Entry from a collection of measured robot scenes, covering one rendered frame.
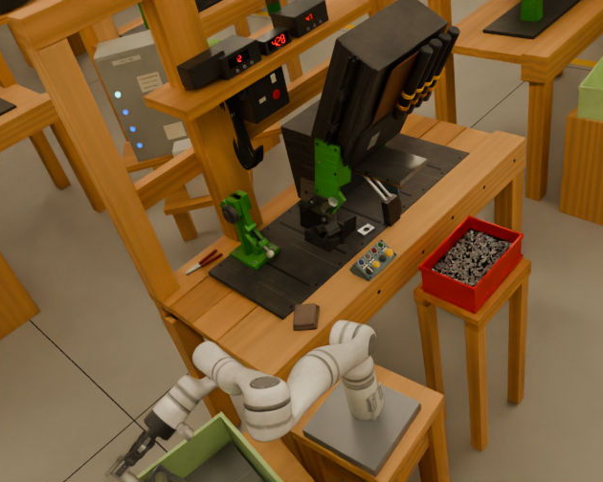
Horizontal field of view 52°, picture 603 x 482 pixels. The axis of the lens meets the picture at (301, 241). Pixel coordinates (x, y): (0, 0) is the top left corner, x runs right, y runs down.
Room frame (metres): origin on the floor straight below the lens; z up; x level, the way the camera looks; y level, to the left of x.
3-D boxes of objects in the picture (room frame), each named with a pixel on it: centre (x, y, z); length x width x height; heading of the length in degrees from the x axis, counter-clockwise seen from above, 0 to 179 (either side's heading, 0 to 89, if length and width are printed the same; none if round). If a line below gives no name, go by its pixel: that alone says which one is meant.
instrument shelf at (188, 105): (2.15, -0.05, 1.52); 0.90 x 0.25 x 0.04; 126
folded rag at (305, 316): (1.42, 0.05, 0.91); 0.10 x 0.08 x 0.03; 165
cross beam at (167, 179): (2.24, 0.02, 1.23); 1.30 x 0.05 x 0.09; 126
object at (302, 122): (2.12, -0.20, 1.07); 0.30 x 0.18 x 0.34; 126
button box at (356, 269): (1.59, -0.22, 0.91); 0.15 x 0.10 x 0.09; 126
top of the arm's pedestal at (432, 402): (1.05, -0.06, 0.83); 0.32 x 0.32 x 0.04; 43
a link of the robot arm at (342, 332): (1.05, -0.05, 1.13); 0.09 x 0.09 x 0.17; 55
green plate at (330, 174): (1.85, -0.18, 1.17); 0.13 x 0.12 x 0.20; 126
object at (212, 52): (1.95, 0.16, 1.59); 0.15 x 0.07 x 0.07; 126
